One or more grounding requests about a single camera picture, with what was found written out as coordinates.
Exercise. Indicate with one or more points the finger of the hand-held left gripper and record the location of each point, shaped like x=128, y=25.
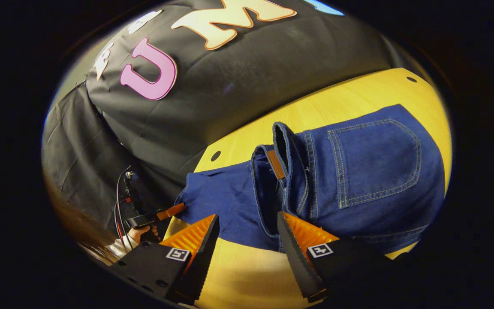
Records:
x=167, y=212

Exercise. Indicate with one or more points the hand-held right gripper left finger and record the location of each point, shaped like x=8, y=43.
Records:
x=200, y=257

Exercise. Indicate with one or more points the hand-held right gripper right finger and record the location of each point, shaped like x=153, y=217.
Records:
x=300, y=257

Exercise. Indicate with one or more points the blue denim jeans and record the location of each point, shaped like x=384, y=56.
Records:
x=375, y=171

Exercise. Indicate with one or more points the person's brown hair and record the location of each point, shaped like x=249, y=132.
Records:
x=79, y=227

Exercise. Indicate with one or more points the black backdrop cloth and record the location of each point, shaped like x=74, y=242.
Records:
x=238, y=86

